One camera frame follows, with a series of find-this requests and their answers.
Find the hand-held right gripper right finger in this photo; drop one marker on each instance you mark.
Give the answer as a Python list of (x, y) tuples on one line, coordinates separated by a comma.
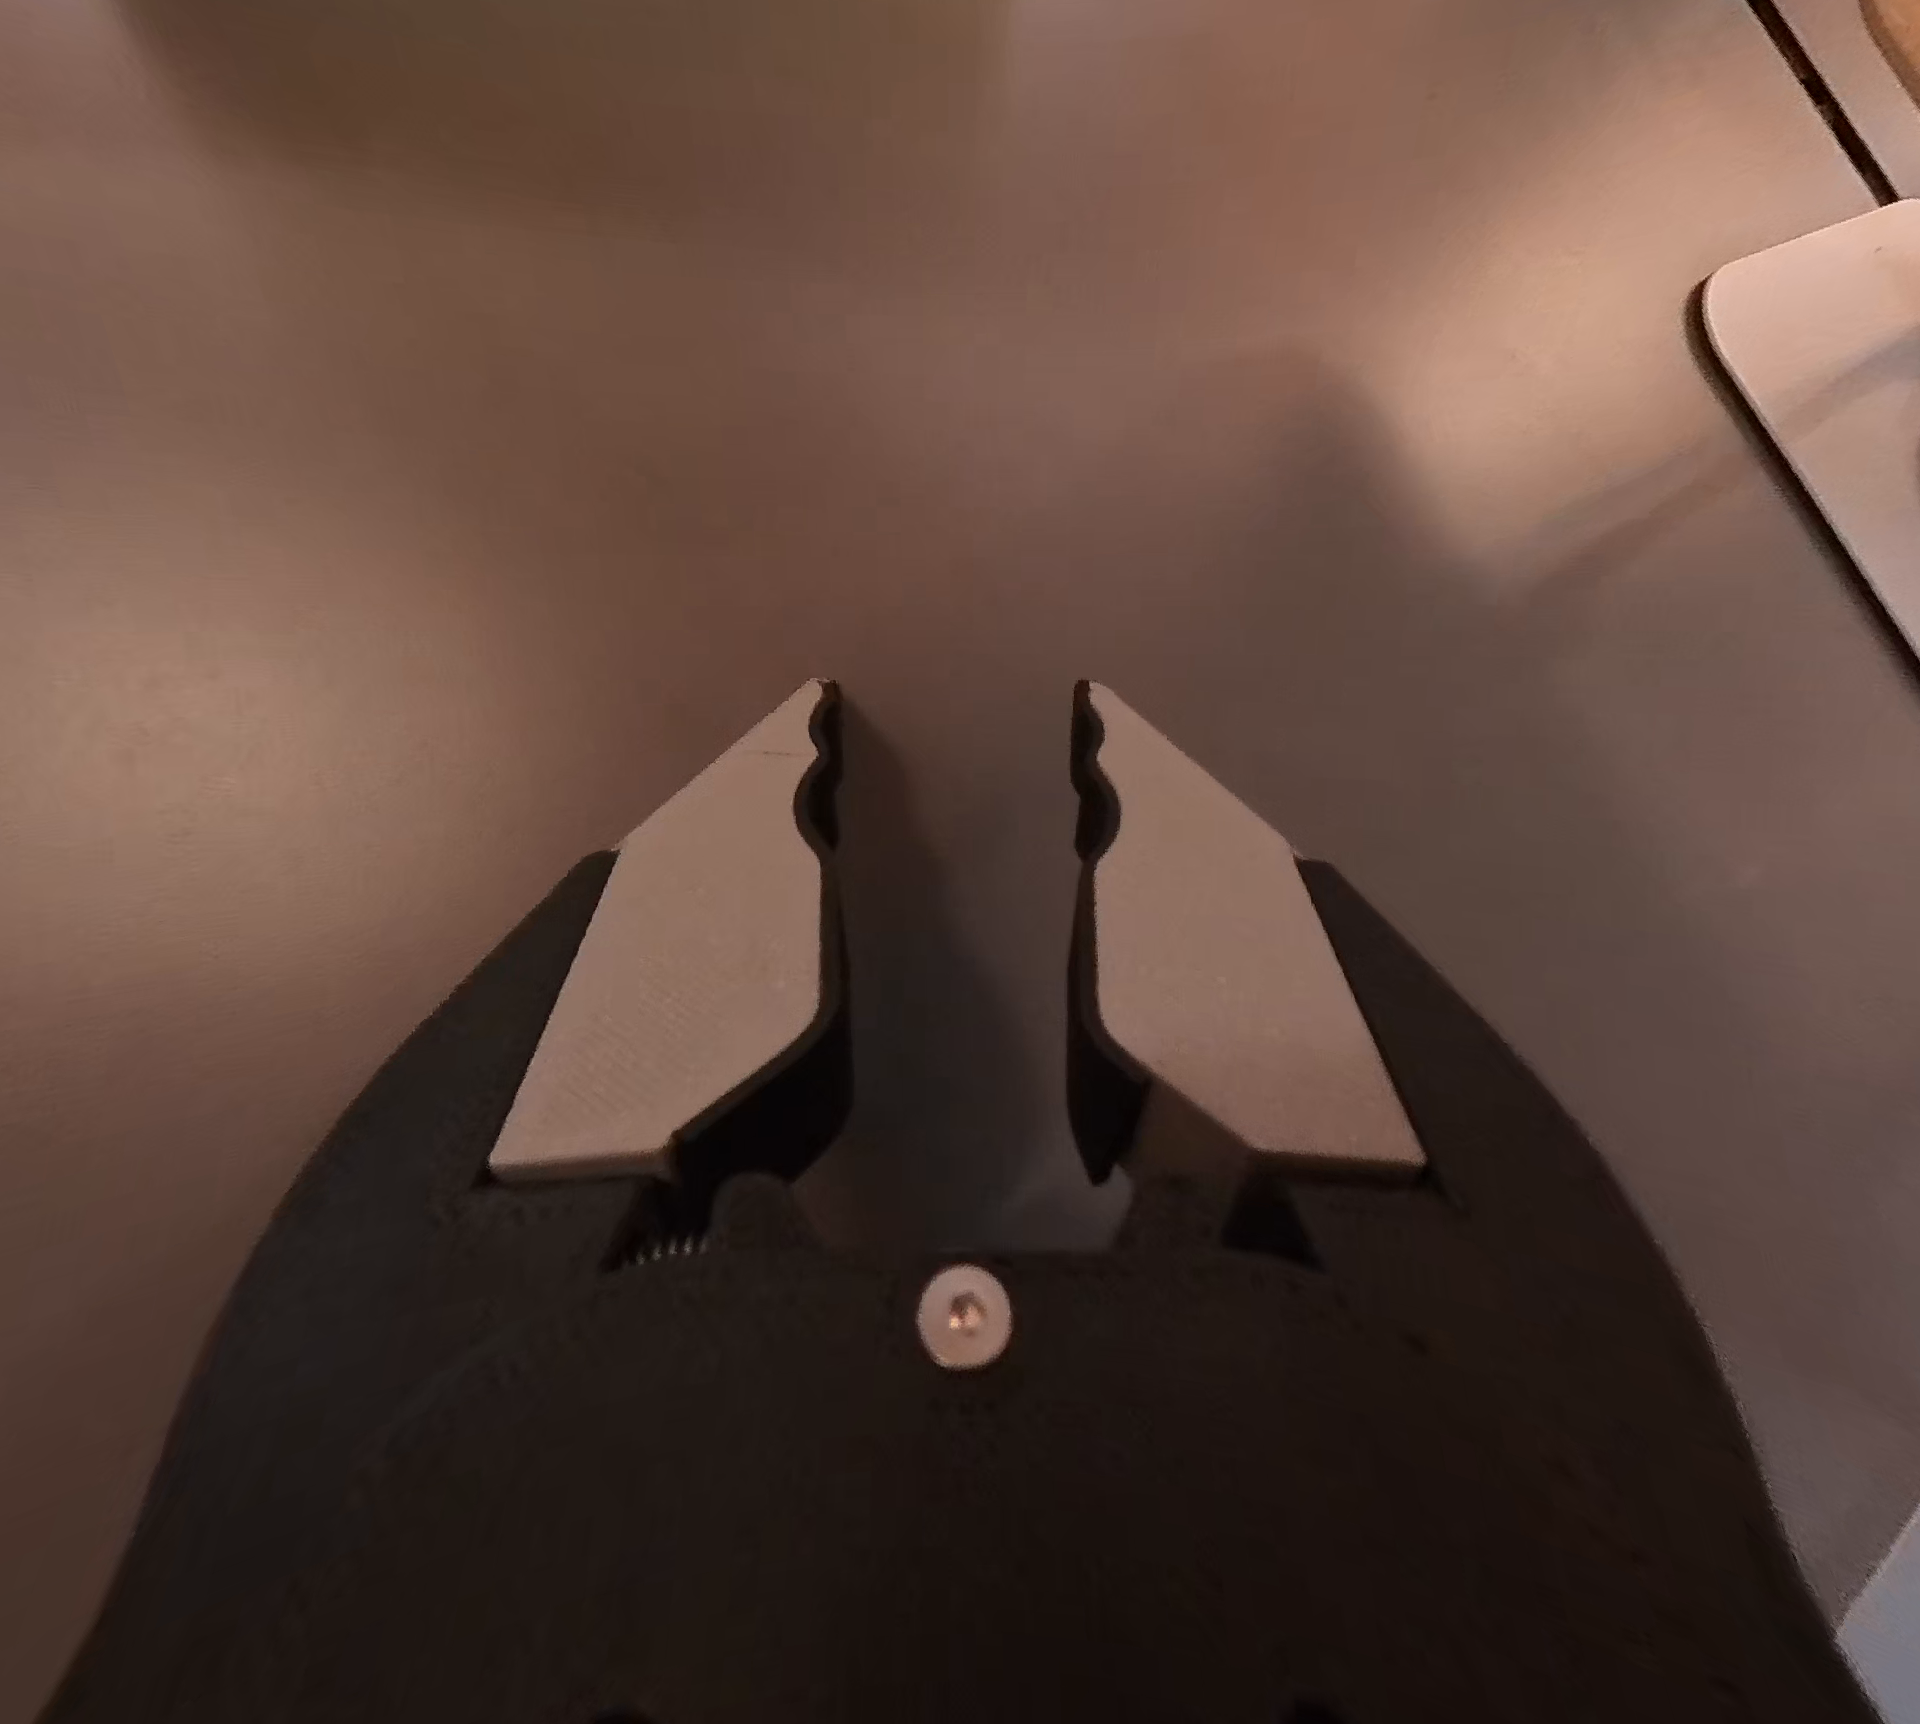
[(1215, 988)]

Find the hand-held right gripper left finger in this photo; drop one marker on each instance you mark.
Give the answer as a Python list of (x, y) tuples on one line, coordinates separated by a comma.
[(674, 988)]

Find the white monitor stand base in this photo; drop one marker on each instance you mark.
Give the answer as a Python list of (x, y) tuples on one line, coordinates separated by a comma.
[(1838, 404)]

